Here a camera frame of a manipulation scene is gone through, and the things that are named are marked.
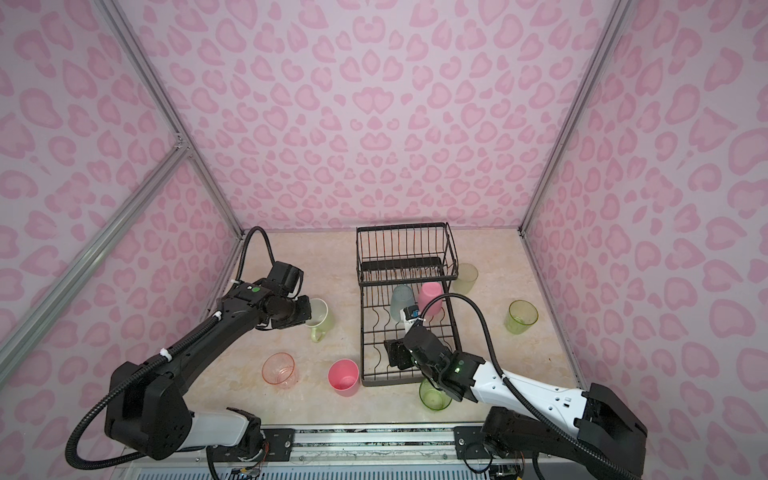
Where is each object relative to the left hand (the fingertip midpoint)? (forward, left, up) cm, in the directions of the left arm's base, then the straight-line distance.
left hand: (309, 310), depth 84 cm
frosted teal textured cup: (+4, -26, 0) cm, 27 cm away
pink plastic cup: (+5, -34, 0) cm, 34 cm away
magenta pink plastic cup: (-15, -10, -11) cm, 21 cm away
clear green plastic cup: (-1, -61, -4) cm, 61 cm away
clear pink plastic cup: (-13, +8, -10) cm, 18 cm away
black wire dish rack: (+23, -27, -10) cm, 36 cm away
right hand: (-9, -24, -1) cm, 26 cm away
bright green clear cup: (-21, -34, -11) cm, 41 cm away
